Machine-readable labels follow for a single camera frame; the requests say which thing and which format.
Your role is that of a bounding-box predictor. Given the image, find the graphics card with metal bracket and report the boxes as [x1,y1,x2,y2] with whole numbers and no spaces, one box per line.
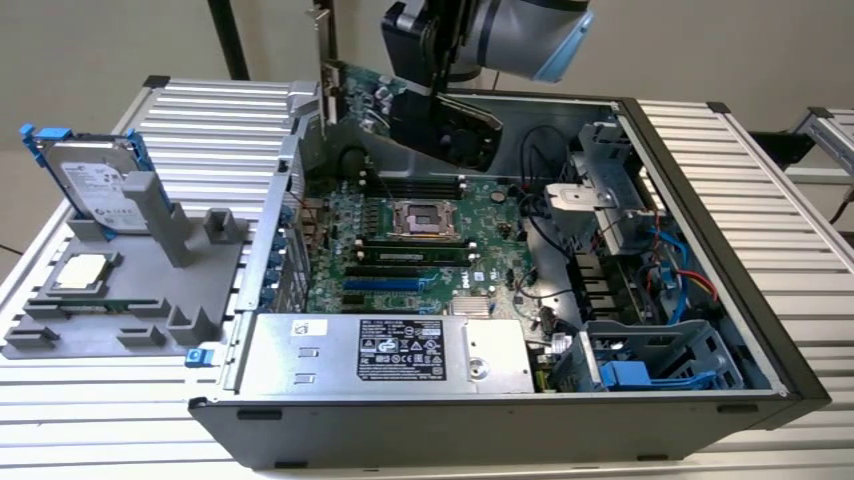
[308,7,507,170]

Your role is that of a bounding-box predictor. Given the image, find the black round speaker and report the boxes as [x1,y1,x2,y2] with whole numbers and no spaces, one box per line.
[339,145,370,175]

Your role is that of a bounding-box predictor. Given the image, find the black pole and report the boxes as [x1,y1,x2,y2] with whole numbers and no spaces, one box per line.
[206,0,252,81]

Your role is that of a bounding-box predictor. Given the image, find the CPU socket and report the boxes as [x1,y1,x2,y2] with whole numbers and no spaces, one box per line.
[390,197,462,239]

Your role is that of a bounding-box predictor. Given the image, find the green motherboard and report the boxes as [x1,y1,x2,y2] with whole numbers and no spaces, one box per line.
[303,172,535,316]

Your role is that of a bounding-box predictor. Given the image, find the grey metal drive cage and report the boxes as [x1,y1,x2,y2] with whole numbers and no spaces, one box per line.
[543,122,669,256]

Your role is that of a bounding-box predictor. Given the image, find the green RAM stick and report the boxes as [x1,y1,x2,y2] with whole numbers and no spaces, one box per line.
[363,249,469,264]

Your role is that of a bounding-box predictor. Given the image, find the silver chipset heatsink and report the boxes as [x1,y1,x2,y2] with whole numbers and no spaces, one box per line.
[451,295,495,317]

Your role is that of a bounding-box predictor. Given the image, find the hard disk in blue carrier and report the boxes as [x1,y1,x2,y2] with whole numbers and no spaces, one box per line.
[19,124,155,236]

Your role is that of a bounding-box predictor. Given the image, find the aluminium side table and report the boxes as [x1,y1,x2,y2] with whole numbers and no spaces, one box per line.
[783,106,854,201]

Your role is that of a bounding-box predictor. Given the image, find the silver power supply unit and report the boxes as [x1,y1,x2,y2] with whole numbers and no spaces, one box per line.
[236,312,539,396]

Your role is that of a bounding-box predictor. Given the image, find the grey parts rack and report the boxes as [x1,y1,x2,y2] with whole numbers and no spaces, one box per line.
[0,172,255,361]

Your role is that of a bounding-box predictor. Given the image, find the grey disk bay cage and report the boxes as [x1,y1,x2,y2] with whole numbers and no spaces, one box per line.
[553,319,746,394]

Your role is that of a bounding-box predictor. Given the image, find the blue bay carrier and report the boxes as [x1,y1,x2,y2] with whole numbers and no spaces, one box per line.
[599,362,653,391]

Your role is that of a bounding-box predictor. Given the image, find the silver CPU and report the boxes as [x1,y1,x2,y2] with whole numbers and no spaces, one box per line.
[52,253,112,291]

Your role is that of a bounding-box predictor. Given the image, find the open grey PC case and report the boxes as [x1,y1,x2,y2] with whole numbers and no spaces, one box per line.
[188,79,833,471]

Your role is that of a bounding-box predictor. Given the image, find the blue wire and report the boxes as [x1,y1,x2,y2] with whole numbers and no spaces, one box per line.
[646,224,699,326]

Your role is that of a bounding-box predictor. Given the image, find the red wire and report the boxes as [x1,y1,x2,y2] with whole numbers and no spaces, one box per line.
[674,269,721,301]

